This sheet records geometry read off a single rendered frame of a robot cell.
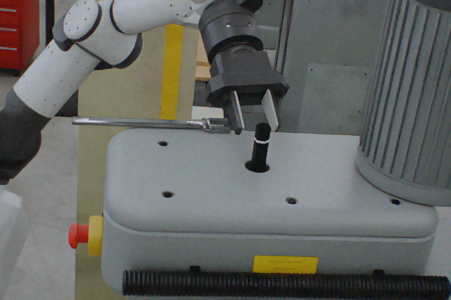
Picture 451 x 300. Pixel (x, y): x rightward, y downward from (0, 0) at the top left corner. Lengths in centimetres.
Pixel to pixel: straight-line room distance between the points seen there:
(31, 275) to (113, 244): 296
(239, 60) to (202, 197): 23
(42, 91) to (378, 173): 63
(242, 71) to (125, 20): 30
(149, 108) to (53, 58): 158
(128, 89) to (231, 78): 184
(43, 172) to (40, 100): 339
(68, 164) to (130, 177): 383
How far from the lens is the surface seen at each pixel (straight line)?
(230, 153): 122
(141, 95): 303
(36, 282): 403
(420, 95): 111
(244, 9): 126
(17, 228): 155
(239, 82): 119
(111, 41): 145
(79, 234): 123
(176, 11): 136
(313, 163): 123
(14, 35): 591
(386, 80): 115
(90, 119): 127
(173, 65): 298
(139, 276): 109
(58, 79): 149
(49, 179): 481
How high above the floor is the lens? 247
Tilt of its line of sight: 28 degrees down
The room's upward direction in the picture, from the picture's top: 7 degrees clockwise
